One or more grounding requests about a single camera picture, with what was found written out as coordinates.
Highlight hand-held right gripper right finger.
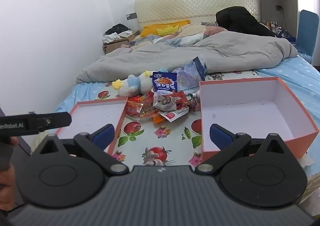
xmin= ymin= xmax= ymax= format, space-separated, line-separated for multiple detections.
xmin=195 ymin=123 xmax=294 ymax=176

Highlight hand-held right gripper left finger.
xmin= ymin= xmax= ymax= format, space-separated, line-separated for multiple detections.
xmin=31 ymin=124 xmax=130 ymax=177

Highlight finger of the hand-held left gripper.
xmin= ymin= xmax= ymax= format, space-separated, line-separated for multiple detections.
xmin=27 ymin=112 xmax=72 ymax=135

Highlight shallow orange box lid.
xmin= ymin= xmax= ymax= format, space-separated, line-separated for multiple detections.
xmin=54 ymin=97 xmax=129 ymax=154

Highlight deep orange cardboard box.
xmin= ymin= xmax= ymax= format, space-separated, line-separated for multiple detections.
xmin=199 ymin=77 xmax=320 ymax=164

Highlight red packet white characters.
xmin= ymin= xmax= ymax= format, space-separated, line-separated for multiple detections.
xmin=171 ymin=91 xmax=193 ymax=110

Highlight grey snack packet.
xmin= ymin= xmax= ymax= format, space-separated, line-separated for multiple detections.
xmin=152 ymin=92 xmax=177 ymax=112

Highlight blue snack packet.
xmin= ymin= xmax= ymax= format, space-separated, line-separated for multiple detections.
xmin=152 ymin=71 xmax=178 ymax=93

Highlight person's left hand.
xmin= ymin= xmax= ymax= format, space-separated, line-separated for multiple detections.
xmin=0 ymin=137 xmax=19 ymax=206

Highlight red packet with white print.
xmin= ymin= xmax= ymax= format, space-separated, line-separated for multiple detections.
xmin=126 ymin=101 xmax=143 ymax=120

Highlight white packet with red label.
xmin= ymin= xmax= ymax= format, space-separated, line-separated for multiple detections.
xmin=160 ymin=109 xmax=189 ymax=123

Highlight printed bed sheet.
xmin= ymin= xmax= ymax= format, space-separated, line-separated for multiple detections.
xmin=54 ymin=55 xmax=320 ymax=191

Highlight orange snack packet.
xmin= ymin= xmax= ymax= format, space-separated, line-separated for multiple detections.
xmin=152 ymin=113 xmax=167 ymax=124

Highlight white and blue plush toy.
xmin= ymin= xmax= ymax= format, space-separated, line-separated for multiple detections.
xmin=112 ymin=68 xmax=168 ymax=97

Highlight clear blue plastic bag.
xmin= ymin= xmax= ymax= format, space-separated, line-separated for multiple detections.
xmin=172 ymin=56 xmax=208 ymax=91

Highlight grey duvet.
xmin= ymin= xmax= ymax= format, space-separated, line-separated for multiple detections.
xmin=75 ymin=31 xmax=299 ymax=84

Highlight brown cardboard box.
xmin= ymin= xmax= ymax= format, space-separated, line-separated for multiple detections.
xmin=102 ymin=30 xmax=141 ymax=55

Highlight pile of clothes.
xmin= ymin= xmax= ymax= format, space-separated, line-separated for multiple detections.
xmin=102 ymin=23 xmax=134 ymax=43

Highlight black jacket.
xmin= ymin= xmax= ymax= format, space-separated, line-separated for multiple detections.
xmin=215 ymin=6 xmax=277 ymax=38

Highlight yellow pillow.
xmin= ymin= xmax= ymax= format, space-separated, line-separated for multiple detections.
xmin=140 ymin=23 xmax=191 ymax=38

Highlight row of small bottles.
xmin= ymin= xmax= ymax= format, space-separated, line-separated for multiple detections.
xmin=262 ymin=20 xmax=288 ymax=35

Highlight blue chair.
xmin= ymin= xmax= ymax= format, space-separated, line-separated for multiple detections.
xmin=296 ymin=10 xmax=320 ymax=57

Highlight cream padded headboard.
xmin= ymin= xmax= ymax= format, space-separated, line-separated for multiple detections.
xmin=134 ymin=0 xmax=260 ymax=30

